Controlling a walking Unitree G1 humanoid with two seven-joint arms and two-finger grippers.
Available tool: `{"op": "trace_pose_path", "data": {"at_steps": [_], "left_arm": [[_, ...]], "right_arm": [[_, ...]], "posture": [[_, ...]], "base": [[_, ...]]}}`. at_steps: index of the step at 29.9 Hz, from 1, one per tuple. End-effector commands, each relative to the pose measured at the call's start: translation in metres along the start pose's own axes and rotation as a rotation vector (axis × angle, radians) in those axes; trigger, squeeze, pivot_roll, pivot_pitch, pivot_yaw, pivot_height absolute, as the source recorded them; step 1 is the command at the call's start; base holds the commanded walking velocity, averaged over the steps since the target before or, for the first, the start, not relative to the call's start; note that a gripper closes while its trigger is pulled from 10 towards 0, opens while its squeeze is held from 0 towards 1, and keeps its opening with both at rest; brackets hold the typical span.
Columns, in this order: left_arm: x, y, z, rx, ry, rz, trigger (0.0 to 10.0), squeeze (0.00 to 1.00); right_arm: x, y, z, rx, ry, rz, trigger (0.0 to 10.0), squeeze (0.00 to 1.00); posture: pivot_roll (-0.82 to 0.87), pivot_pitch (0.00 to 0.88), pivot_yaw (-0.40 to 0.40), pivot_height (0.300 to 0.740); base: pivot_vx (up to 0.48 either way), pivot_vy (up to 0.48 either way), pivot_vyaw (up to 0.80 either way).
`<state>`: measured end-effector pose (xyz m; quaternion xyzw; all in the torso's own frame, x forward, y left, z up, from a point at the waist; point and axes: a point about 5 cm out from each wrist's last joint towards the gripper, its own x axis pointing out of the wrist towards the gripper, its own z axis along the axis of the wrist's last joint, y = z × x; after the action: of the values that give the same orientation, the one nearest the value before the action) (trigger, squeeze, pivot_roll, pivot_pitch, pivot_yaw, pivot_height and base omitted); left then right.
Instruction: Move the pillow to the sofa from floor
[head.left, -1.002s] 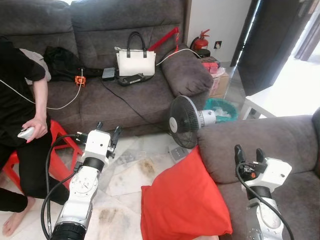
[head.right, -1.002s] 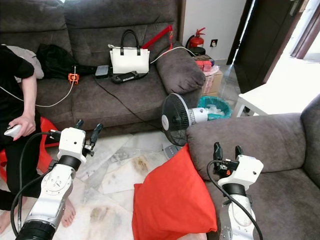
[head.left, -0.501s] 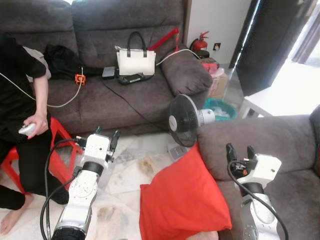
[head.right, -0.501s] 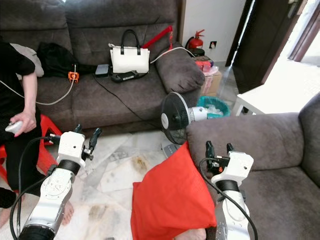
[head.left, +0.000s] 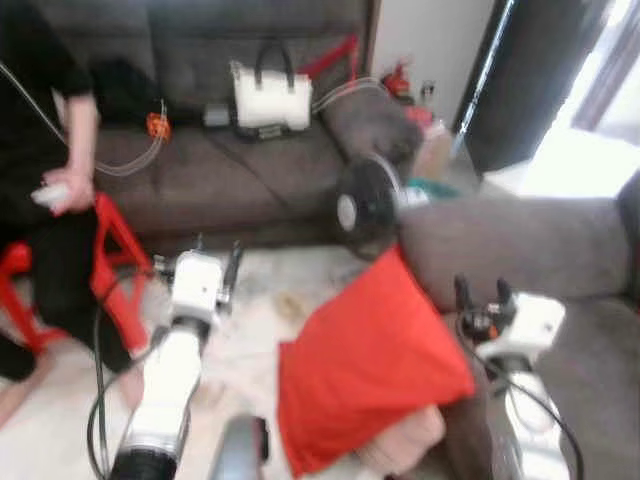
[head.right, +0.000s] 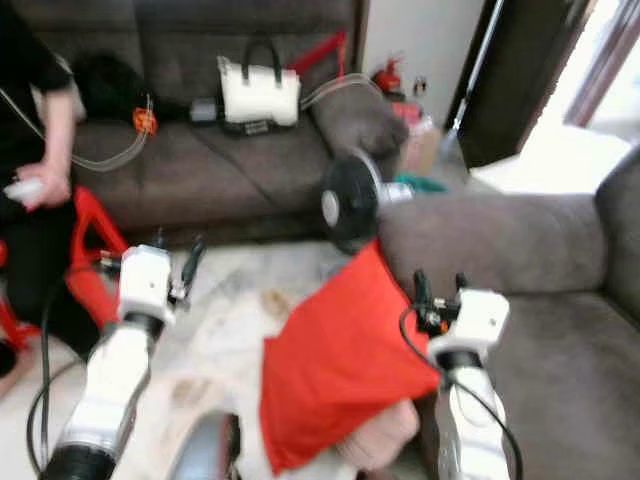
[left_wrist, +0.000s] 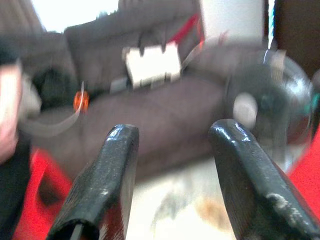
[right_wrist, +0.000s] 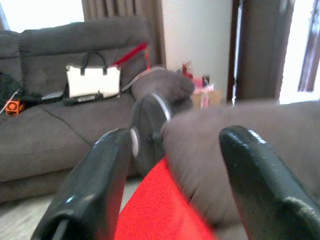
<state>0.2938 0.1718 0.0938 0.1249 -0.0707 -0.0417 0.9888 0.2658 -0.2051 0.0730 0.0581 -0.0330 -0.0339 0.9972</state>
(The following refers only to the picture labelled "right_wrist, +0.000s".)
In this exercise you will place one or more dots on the cardboard box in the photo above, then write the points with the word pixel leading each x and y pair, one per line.
pixel 212 98

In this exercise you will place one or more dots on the dark brown curtain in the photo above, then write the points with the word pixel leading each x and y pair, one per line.
pixel 262 50

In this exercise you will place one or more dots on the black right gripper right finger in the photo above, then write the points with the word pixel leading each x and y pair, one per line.
pixel 265 180

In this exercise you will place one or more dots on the small black flat device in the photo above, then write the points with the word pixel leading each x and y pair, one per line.
pixel 51 96

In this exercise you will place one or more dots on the dark grey two-seat sofa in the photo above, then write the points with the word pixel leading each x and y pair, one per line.
pixel 200 140

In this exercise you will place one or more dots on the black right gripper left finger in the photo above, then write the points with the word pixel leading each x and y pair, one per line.
pixel 82 187

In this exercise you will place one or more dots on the red pillow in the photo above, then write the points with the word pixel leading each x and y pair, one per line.
pixel 160 207

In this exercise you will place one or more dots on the long grey brown sofa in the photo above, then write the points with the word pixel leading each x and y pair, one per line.
pixel 62 125

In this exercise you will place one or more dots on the pink red toys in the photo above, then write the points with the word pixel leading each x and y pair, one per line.
pixel 197 78

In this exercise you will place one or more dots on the long black flat box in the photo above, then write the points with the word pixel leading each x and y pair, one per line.
pixel 82 99

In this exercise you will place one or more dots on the orange black device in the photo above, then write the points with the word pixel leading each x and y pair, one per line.
pixel 13 106

